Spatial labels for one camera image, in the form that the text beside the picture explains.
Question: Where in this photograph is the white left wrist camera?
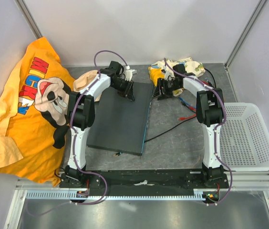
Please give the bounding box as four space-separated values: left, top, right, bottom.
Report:
124 65 137 81

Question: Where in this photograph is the white perforated plastic basket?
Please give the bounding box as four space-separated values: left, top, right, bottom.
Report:
220 103 269 172

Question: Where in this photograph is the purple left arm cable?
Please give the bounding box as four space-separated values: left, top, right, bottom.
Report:
25 49 129 217

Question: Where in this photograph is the dark grey network switch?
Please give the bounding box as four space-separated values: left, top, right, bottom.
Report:
87 82 154 156

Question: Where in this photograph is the short black cable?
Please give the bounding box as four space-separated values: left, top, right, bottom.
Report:
203 68 217 89

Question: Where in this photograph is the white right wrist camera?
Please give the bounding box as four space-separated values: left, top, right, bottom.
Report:
161 69 171 80

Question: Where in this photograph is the blue ethernet cable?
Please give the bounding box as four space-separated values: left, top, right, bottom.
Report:
178 76 213 112

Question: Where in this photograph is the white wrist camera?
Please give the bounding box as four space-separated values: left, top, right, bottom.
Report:
161 69 171 80
124 65 137 81

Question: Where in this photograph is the orange Mickey t-shirt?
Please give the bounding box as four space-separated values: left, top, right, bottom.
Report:
0 37 74 186

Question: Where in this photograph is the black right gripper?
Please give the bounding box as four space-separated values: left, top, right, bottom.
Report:
152 77 181 101

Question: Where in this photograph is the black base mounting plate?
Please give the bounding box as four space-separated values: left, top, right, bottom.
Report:
59 168 229 189

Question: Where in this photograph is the beige bucket hat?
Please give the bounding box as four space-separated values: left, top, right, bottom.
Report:
73 70 98 92

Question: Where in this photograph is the long black cable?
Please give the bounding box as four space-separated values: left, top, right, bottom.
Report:
112 116 198 157

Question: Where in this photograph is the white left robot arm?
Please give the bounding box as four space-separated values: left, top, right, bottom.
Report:
64 61 136 187

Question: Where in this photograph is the patterned white yellow cloth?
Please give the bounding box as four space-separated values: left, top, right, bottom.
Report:
148 57 206 97

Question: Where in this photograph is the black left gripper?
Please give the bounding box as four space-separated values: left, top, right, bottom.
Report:
111 79 135 102

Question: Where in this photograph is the slotted grey cable duct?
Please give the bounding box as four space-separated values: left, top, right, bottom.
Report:
26 189 220 201

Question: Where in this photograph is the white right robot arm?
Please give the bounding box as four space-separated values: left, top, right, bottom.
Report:
150 63 227 169

